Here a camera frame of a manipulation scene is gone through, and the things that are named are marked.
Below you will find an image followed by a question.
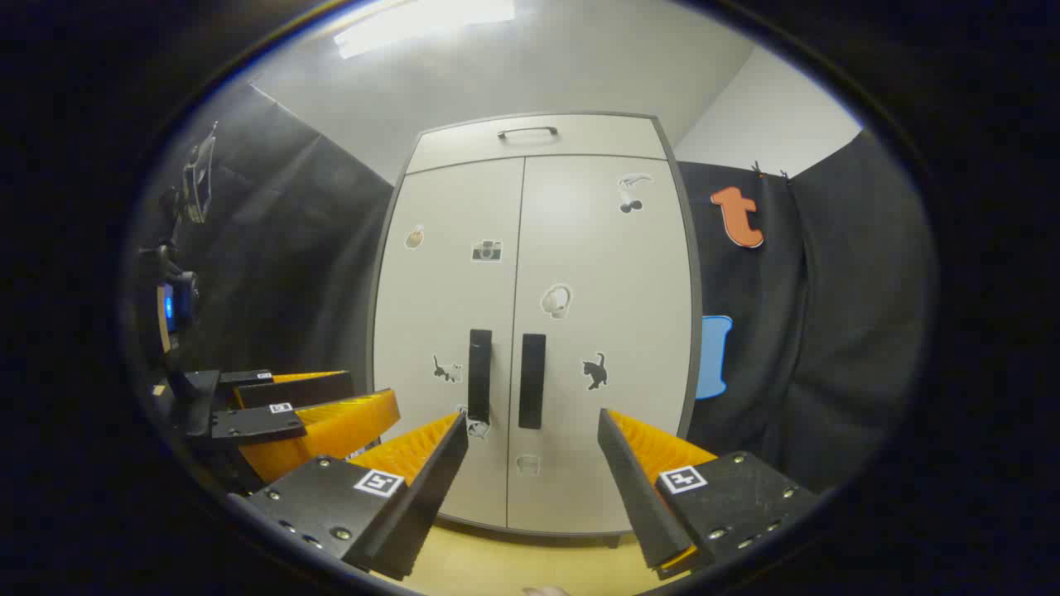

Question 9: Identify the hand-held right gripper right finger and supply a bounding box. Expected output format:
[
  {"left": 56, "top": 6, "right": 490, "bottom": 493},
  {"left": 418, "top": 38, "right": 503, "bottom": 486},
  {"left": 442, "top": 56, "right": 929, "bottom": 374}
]
[{"left": 596, "top": 408, "right": 821, "bottom": 580}]

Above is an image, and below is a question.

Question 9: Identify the white cabinet top drawer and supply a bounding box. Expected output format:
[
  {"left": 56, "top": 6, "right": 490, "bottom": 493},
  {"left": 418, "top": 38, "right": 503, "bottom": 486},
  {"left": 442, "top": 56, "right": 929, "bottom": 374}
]
[{"left": 406, "top": 114, "right": 668, "bottom": 175}]

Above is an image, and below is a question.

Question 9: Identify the black backdrop cloth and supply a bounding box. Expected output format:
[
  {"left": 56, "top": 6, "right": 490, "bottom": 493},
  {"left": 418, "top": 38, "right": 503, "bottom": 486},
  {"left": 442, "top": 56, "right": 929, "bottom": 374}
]
[
  {"left": 679, "top": 132, "right": 937, "bottom": 497},
  {"left": 166, "top": 83, "right": 394, "bottom": 398}
]

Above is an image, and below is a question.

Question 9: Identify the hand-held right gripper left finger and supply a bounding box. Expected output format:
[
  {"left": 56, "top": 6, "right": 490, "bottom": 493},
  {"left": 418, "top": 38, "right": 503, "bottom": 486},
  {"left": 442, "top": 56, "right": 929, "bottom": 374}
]
[{"left": 247, "top": 411, "right": 470, "bottom": 582}]

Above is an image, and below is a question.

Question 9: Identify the grey double-door shoe cabinet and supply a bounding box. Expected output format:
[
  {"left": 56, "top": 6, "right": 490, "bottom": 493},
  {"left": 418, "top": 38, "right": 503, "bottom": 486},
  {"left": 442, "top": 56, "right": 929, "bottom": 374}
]
[{"left": 367, "top": 112, "right": 703, "bottom": 547}]

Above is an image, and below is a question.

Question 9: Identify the black door handle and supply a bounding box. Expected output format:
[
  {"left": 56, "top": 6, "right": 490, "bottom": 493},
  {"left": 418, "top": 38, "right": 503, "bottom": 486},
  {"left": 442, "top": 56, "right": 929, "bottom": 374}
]
[
  {"left": 468, "top": 329, "right": 493, "bottom": 425},
  {"left": 519, "top": 334, "right": 547, "bottom": 430}
]

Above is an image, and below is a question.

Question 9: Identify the white cabinet door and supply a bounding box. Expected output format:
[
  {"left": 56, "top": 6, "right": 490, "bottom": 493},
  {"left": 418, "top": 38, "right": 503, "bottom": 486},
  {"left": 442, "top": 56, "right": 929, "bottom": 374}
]
[
  {"left": 507, "top": 154, "right": 693, "bottom": 535},
  {"left": 373, "top": 157, "right": 526, "bottom": 529}
]

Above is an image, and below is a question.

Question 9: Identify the ceiling light panel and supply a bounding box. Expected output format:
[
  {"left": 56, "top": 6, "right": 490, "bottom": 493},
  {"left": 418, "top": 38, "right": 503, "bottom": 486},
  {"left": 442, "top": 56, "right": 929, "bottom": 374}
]
[{"left": 334, "top": 0, "right": 516, "bottom": 59}]

